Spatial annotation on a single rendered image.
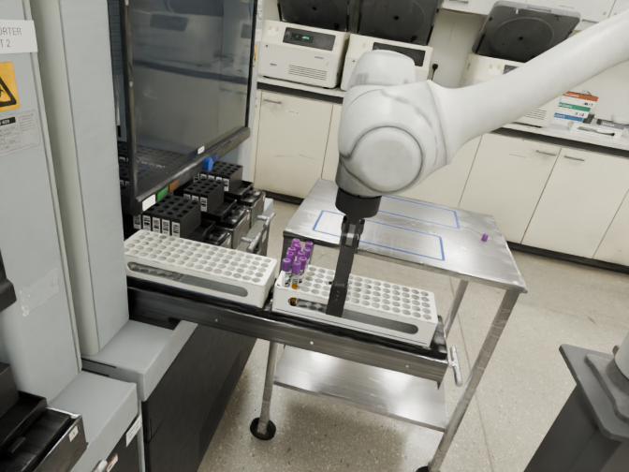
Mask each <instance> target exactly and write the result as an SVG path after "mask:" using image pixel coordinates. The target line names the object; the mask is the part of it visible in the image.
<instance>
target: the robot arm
mask: <svg viewBox="0 0 629 472"><path fill-rule="evenodd" d="M627 61H629V9H627V10H625V11H624V12H621V13H619V14H617V15H615V16H612V17H610V18H608V19H606V20H604V21H601V22H599V23H597V24H595V25H593V26H591V27H589V28H587V29H585V30H583V31H581V32H580V33H578V34H576V35H574V36H572V37H570V38H568V39H567V40H566V41H564V42H562V43H560V44H559V45H557V46H555V47H553V48H552V49H550V50H548V51H546V52H544V53H542V54H540V55H539V56H537V57H535V58H534V59H533V60H531V61H529V62H527V63H526V64H524V65H522V66H519V67H518V68H516V69H514V70H512V71H510V72H508V73H506V74H504V75H502V76H500V77H498V78H495V79H492V80H490V81H485V82H482V83H480V84H476V85H472V86H468V87H463V88H458V89H447V88H444V87H442V86H440V85H438V84H436V83H434V82H433V81H431V80H427V81H419V82H417V78H416V69H415V64H414V61H413V60H412V59H411V58H409V57H407V56H405V55H403V54H400V53H397V52H392V51H384V50H379V51H369V52H364V53H363V54H362V55H361V56H360V58H359V59H358V62H357V64H356V66H355V68H354V70H353V72H352V74H351V77H350V79H349V82H348V85H347V89H346V93H345V95H344V101H343V105H342V111H341V117H340V125H339V129H338V139H337V142H338V151H339V161H338V167H337V171H336V177H335V183H336V184H337V185H338V190H337V195H336V200H335V207H336V208H337V210H338V211H340V212H341V213H343V214H344V216H343V220H342V223H341V236H340V240H339V246H340V247H341V248H340V252H339V257H338V261H337V266H336V270H335V274H334V279H333V280H332V281H329V285H331V286H330V291H329V299H328V304H327V309H326V315H330V316H334V317H342V315H343V310H344V303H345V299H346V294H347V290H348V286H349V284H348V279H349V275H350V273H351V269H352V265H353V260H354V256H355V255H356V254H357V253H358V245H359V240H360V235H361V234H362V233H363V230H364V224H365V219H363V218H371V217H374V216H376V215H377V214H378V211H379V206H380V202H381V198H382V196H393V195H398V194H401V193H404V192H407V191H409V190H411V189H413V188H414V187H416V186H417V185H419V184H420V183H422V182H423V181H424V180H425V179H426V178H427V177H428V176H429V175H431V174H432V173H434V172H435V171H437V170H439V169H440V168H442V167H444V166H446V165H449V164H450V163H451V161H452V159H453V157H454V155H455V154H456V153H457V152H458V150H459V149H460V148H461V147H462V145H464V144H465V143H466V142H468V141H470V140H473V139H475V138H477V137H480V136H482V135H484V134H486V133H489V132H491V131H492V130H495V129H497V128H499V127H502V126H504V125H507V124H510V123H512V122H514V121H516V120H518V119H519V118H521V117H523V116H525V115H526V114H528V113H530V112H532V111H535V110H536V109H538V108H540V107H542V106H544V105H545V104H547V103H549V102H550V101H551V100H553V99H555V98H557V97H558V96H561V95H563V94H565V93H566V92H568V91H570V90H572V89H573V88H575V87H577V86H579V85H580V84H582V83H583V82H585V81H587V80H589V79H591V78H592V77H594V76H596V75H598V74H600V73H601V72H603V71H605V70H607V69H609V68H611V67H614V66H616V65H618V64H621V63H624V62H627ZM354 254H355V255H354ZM612 352H613V355H614V358H613V359H612V360H608V359H604V358H601V357H598V356H595V355H593V354H588V355H587V356H586V357H585V359H584V361H585V363H586V364H587V365H588V366H589V367H590V368H591V369H592V371H593V372H594V374H595V376H596V378H597V379H598V381H599V383H600V384H601V386H602V388H603V390H604V391H605V393H606V395H607V397H608V399H609V401H610V402H611V403H612V405H613V410H614V413H615V415H616V416H617V417H618V418H619V419H620V420H622V421H624V422H627V423H629V331H628V333H627V334H626V335H625V337H624V339H623V341H622V344H621V345H616V346H614V347H613V349H612Z"/></svg>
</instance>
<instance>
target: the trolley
mask: <svg viewBox="0 0 629 472"><path fill-rule="evenodd" d="M337 190H338V185H337V184H336V183H335V182H333V181H329V180H325V179H320V178H318V180H317V181H316V183H315V184H314V186H313V188H312V189H311V191H310V192H309V193H308V195H307V196H306V198H305V199H304V201H303V202H302V204H301V205H300V207H299V208H298V210H297V211H296V212H295V214H294V215H293V217H292V218H291V220H290V221H289V223H288V224H287V226H286V227H285V229H284V231H283V237H284V240H283V247H282V255H281V261H280V269H279V275H280V273H281V271H282V263H283V259H284V258H285V256H286V253H287V250H288V248H289V247H292V241H293V239H299V240H300V241H301V242H305V243H306V242H312V243H313V250H312V253H311V255H310V260H309V265H312V259H313V253H314V249H315V244H316V245H320V246H324V247H327V248H332V249H336V250H340V248H341V247H340V246H339V240H340V236H341V223H342V220H343V216H344V214H343V213H341V212H340V211H338V210H337V208H336V207H335V200H336V195H337ZM363 219H365V224H364V230H363V233H362V234H361V235H360V240H359V245H358V253H357V255H360V256H364V257H367V258H375V259H379V260H383V261H387V262H391V263H395V264H399V265H402V266H407V267H411V268H415V269H419V270H423V271H427V272H431V273H438V274H442V275H446V276H450V277H454V278H458V279H460V283H459V285H458V288H457V291H456V294H455V296H454V299H453V302H452V304H451V306H450V309H449V311H448V314H447V317H446V321H445V324H444V328H445V334H446V339H447V337H448V335H449V333H450V330H451V327H452V325H453V322H454V320H455V317H456V315H457V313H458V310H459V308H460V305H461V301H462V298H463V296H464V293H465V290H466V289H467V286H468V284H469V281H470V282H474V283H478V284H482V285H486V286H490V287H494V288H501V289H505V290H506V292H505V295H504V297H503V299H502V302H501V304H500V306H499V308H498V311H497V313H496V315H495V318H494V320H493V321H492V323H491V326H490V329H489V331H488V334H487V336H486V338H485V341H484V343H483V345H482V347H481V349H480V351H479V353H478V356H477V358H476V360H475V364H474V366H473V368H472V370H471V373H470V375H469V376H468V379H467V381H466V383H465V385H464V388H463V390H462V392H461V396H460V398H459V400H458V402H457V404H456V406H455V408H454V411H453V413H452V415H451V418H450V420H449V422H448V423H447V413H446V394H445V383H444V380H443V382H442V384H441V386H440V389H439V390H438V389H437V382H436V381H432V380H428V379H425V378H421V377H417V376H409V375H406V374H402V373H398V372H394V371H390V370H387V369H383V368H378V367H374V366H371V365H367V364H363V363H359V362H355V361H348V360H344V359H340V358H336V357H332V356H329V355H325V354H320V353H316V352H313V351H309V350H305V349H301V348H297V347H290V346H286V345H284V351H283V354H282V356H281V359H280V360H279V363H278V365H277V367H276V362H277V355H278V348H279V344H278V343H274V342H271V341H270V347H269V355H268V361H267V369H266V376H265V383H264V391H263V398H262V405H261V412H260V417H258V418H255V419H253V420H252V422H251V425H250V431H251V433H252V435H253V436H254V437H256V438H257V439H260V440H271V439H273V438H274V435H275V432H276V427H275V425H274V423H273V422H272V421H271V420H270V416H271V414H270V406H271V395H272V388H273V385H276V386H280V387H283V388H287V389H290V390H293V391H299V392H303V393H306V394H310V395H312V396H316V397H319V398H323V399H326V400H330V401H332V402H336V403H339V404H343V405H347V406H352V407H355V408H359V409H362V410H366V411H369V412H372V413H375V414H379V415H382V416H386V417H389V418H392V419H396V420H402V421H405V422H409V423H412V424H415V425H418V426H422V427H425V428H429V429H432V430H435V431H438V432H442V433H444V434H443V436H442V438H441V441H440V443H439V445H438V447H437V450H436V452H435V453H434V456H433V458H432V460H431V461H429V462H428V465H427V466H422V467H420V468H418V469H417V470H416V472H440V471H439V469H440V467H441V465H442V463H443V461H444V459H445V457H446V454H447V451H448V449H449V447H450V445H451V443H452V441H453V438H454V436H455V434H456V433H457V431H458V429H459V426H460V424H461V421H462V419H463V416H464V414H465V412H466V410H467V408H468V406H469V404H470V402H471V400H472V398H473V396H474V394H475V390H476V388H477V386H478V384H479V381H480V379H481V377H482V376H483V374H484V372H485V369H486V367H487V365H488V363H489V361H490V357H491V355H492V353H493V351H494V349H495V348H496V345H497V343H498V341H499V339H500V337H501V334H502V332H503V330H504V328H505V325H506V322H507V321H508V319H509V317H510V315H511V313H512V310H513V308H514V306H515V304H516V302H517V299H518V297H519V295H520V293H524V294H527V293H528V288H527V287H526V285H525V282H524V280H523V278H522V276H521V274H520V271H519V268H518V266H517V264H516V261H515V260H514V258H513V256H512V254H511V251H510V249H509V247H508V245H507V243H506V240H505V237H504V236H502V235H501V233H500V230H499V229H498V227H497V225H496V222H495V220H494V218H493V216H492V215H488V214H481V213H476V212H472V211H467V210H463V209H459V208H454V207H450V206H445V205H441V204H437V203H432V202H428V201H424V200H419V199H411V198H407V197H403V196H398V195H393V196H382V198H381V202H380V206H379V211H378V214H377V215H376V216H374V217H371V218H363ZM484 233H487V234H489V237H488V239H487V241H486V242H484V241H482V240H481V238H482V236H483V234H484ZM275 368H276V370H275Z"/></svg>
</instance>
